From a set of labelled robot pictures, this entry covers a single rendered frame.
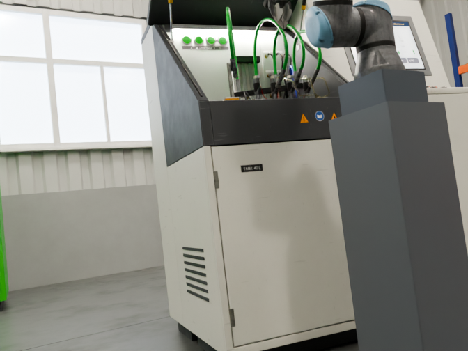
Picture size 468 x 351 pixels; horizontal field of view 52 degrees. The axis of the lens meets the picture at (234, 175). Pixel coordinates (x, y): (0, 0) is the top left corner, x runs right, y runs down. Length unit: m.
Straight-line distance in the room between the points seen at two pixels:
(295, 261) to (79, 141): 4.40
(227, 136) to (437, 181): 0.70
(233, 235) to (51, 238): 4.13
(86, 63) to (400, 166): 5.08
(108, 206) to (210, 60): 3.70
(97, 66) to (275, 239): 4.69
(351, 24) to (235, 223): 0.74
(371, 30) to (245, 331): 1.04
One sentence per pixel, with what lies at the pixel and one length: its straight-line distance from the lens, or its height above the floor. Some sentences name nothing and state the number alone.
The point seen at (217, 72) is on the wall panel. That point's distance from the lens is 2.34.
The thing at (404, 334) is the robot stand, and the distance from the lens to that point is 1.42.
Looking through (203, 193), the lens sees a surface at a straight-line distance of 1.70.
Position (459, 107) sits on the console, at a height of 0.89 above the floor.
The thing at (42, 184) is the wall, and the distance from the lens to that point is 5.72.
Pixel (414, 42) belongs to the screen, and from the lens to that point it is 2.67.
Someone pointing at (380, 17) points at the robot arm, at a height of 1.07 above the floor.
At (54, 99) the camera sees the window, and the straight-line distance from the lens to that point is 5.86.
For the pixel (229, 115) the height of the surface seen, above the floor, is 0.89.
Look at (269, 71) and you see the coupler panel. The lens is 2.44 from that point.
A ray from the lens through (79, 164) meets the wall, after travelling 5.78.
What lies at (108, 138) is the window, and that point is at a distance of 5.91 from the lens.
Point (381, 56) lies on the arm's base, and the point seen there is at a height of 0.95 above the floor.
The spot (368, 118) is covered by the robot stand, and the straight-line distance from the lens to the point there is 1.40.
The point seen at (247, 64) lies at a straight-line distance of 2.38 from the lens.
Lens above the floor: 0.56
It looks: 4 degrees up
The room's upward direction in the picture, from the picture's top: 7 degrees counter-clockwise
